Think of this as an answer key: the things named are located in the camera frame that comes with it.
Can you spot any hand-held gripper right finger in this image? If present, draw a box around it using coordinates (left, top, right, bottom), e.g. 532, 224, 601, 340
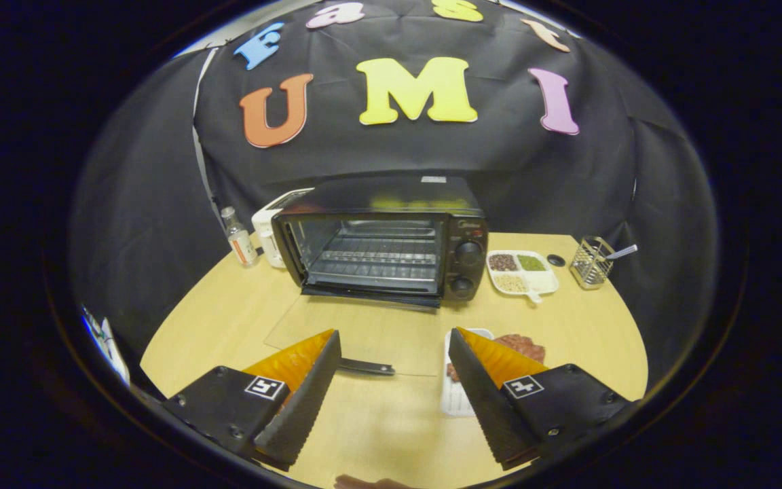
448, 327, 637, 471

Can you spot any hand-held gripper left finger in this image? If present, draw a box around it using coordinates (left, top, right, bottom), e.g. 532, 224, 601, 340
160, 329, 343, 471

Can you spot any brown meat piece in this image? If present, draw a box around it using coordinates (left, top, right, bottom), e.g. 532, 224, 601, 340
447, 333, 546, 382

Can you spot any black toaster oven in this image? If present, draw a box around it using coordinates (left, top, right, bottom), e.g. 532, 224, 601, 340
265, 175, 489, 378

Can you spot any white rectangular food tray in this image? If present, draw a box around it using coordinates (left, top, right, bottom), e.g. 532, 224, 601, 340
440, 328, 495, 417

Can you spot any white divided dish with grains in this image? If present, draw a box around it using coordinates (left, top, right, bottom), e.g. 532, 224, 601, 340
486, 249, 560, 304

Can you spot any small clear bottle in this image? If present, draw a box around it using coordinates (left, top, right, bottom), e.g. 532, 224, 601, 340
221, 206, 260, 268

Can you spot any white kitchen appliance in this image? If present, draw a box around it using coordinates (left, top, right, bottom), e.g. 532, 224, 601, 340
251, 187, 315, 270

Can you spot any white printed paper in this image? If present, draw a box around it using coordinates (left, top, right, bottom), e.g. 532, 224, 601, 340
81, 306, 131, 385

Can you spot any metal wire utensil holder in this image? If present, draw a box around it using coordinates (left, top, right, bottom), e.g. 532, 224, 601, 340
570, 236, 615, 291

